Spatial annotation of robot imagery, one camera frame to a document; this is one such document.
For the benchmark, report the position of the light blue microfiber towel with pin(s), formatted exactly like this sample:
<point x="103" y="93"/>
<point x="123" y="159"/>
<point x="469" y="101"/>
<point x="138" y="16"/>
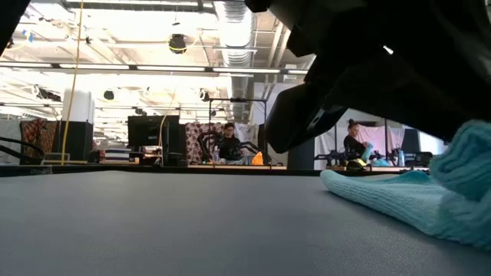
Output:
<point x="403" y="203"/>

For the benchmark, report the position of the person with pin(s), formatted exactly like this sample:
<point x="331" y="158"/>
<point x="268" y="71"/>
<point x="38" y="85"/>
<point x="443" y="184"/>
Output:
<point x="230" y="147"/>
<point x="351" y="145"/>

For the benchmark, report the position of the black partition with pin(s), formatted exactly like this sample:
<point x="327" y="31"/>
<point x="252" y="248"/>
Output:
<point x="303" y="157"/>

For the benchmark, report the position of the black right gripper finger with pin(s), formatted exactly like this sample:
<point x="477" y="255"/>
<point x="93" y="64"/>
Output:
<point x="422" y="103"/>

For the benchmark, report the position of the orange object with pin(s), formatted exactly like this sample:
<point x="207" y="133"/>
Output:
<point x="258" y="159"/>

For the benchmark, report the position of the white pillar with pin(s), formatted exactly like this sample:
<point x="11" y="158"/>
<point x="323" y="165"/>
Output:
<point x="80" y="107"/>

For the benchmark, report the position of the blue bottle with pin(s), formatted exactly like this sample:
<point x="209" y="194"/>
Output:
<point x="401" y="158"/>

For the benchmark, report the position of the red patterned cloth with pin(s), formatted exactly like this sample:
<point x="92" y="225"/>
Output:
<point x="36" y="134"/>

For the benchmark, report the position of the pink cloth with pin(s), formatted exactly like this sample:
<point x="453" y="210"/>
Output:
<point x="377" y="138"/>

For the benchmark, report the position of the black station frame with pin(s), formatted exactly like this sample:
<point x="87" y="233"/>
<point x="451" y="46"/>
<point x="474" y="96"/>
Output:
<point x="238" y="100"/>
<point x="385" y="138"/>

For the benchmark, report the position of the white patterned cloth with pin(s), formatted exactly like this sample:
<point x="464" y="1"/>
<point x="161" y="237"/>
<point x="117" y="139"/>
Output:
<point x="247" y="132"/>

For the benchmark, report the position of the silver ventilation duct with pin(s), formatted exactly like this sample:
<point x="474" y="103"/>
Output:
<point x="236" y="38"/>

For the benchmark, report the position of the tall black cabinet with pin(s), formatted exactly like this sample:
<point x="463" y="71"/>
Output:
<point x="180" y="157"/>

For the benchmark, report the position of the black table frame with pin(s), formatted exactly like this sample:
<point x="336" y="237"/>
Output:
<point x="115" y="169"/>

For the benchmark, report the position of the black panel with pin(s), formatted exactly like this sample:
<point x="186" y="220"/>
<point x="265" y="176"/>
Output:
<point x="410" y="140"/>

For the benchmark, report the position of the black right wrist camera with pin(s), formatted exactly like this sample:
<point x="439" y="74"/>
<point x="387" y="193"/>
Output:
<point x="299" y="122"/>

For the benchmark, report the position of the black monitor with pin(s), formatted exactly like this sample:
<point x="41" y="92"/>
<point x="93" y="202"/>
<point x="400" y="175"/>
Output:
<point x="144" y="130"/>

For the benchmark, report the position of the striped stack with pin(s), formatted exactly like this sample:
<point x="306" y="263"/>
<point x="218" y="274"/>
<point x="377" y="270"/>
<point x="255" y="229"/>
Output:
<point x="115" y="155"/>

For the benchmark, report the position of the yellow black object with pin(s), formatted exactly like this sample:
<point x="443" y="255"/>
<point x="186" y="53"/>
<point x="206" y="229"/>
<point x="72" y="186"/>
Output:
<point x="356" y="165"/>

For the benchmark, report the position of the small blue cloth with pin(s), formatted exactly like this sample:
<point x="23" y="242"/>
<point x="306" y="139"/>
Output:
<point x="380" y="163"/>
<point x="367" y="152"/>

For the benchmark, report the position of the black ceiling dome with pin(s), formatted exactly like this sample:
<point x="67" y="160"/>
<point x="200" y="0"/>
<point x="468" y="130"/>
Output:
<point x="109" y="95"/>
<point x="204" y="96"/>

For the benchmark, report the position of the black ceiling camera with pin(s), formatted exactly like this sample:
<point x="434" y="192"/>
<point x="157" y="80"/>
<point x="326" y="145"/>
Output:
<point x="177" y="44"/>

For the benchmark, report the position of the low grey box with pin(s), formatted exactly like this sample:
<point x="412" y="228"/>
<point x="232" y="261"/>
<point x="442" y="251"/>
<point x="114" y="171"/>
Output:
<point x="55" y="157"/>

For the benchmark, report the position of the ceiling light strip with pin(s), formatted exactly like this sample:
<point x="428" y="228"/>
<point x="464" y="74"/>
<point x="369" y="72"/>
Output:
<point x="172" y="68"/>

